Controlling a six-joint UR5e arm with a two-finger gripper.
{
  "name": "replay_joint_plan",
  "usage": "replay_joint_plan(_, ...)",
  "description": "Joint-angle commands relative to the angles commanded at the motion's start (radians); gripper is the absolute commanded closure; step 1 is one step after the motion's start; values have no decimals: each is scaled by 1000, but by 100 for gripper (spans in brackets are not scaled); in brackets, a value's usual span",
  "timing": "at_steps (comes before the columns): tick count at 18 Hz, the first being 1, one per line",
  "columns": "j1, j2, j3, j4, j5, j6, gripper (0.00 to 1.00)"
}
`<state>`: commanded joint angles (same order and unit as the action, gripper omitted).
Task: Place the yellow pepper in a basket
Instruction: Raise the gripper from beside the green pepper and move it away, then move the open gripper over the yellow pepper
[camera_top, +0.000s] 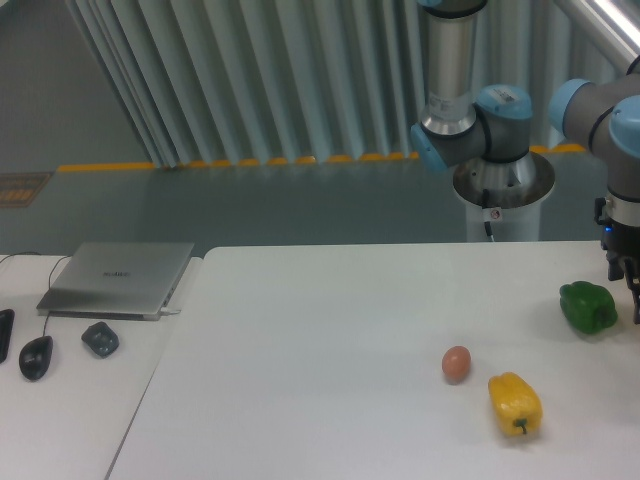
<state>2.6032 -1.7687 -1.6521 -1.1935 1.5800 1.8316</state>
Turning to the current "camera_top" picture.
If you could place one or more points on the silver laptop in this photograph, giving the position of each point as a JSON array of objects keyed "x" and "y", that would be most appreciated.
[{"x": 117, "y": 280}]

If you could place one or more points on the small dark grey device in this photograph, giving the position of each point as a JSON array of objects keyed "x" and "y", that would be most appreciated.
[{"x": 101, "y": 339}]

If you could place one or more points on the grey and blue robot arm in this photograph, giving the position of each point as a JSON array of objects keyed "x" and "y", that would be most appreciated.
[{"x": 485, "y": 136}]

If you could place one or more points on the brown egg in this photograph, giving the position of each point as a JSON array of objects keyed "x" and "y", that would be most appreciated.
[{"x": 456, "y": 364}]

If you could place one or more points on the black keyboard edge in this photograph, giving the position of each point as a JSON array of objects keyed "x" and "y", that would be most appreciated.
[{"x": 7, "y": 317}]

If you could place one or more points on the black computer mouse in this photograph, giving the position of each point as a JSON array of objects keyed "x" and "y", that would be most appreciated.
[{"x": 35, "y": 358}]

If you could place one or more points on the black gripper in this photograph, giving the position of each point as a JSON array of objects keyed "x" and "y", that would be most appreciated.
[{"x": 619, "y": 240}]

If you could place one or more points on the yellow bell pepper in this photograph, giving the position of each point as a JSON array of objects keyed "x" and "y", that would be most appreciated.
[{"x": 517, "y": 407}]

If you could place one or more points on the green bell pepper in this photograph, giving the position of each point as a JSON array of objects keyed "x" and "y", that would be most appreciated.
[{"x": 588, "y": 308}]

